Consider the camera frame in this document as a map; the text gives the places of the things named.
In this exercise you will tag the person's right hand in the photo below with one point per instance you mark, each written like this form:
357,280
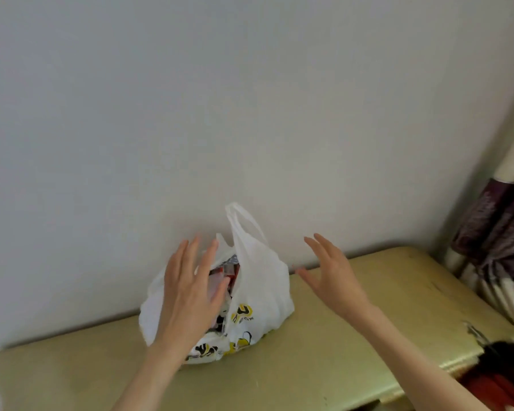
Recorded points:
338,286

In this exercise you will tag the person's left hand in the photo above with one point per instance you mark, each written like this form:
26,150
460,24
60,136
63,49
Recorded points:
184,303

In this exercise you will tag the beige wooden cabinet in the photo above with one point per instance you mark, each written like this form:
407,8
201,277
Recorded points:
325,359

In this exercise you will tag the white printed plastic bag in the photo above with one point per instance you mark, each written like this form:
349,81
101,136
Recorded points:
261,286

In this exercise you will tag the person's right forearm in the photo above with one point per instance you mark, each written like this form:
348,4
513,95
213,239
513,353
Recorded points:
411,368

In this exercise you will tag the person's left forearm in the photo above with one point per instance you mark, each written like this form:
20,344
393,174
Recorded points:
154,380

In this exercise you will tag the cream purple striped curtain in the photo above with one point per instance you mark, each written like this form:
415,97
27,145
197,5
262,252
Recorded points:
497,235

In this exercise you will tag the red cardboard box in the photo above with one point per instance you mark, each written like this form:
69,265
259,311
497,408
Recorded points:
492,393

